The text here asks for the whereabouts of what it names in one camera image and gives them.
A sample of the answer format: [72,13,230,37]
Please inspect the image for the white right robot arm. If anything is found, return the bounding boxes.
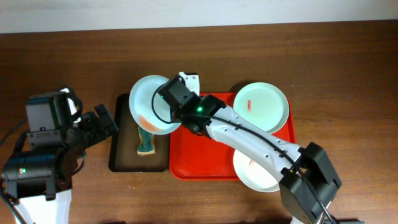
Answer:
[173,75,341,223]

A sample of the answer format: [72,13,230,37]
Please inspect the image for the red plastic tray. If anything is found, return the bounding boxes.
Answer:
[169,92,297,181]

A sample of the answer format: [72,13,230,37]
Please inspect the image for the green yellow sponge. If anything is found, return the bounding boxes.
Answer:
[137,126,155,156]

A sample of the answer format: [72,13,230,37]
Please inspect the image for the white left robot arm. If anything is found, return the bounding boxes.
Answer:
[2,104,118,223]

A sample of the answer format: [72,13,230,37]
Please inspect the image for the white plate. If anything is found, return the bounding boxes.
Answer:
[233,150,279,193]

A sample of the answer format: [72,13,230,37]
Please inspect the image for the light blue plate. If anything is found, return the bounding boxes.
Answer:
[129,75,180,135]

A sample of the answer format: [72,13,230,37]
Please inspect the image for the dark brown tray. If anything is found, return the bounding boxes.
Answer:
[108,93,170,172]

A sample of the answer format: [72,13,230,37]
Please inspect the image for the light green plate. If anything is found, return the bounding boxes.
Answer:
[233,82,290,133]

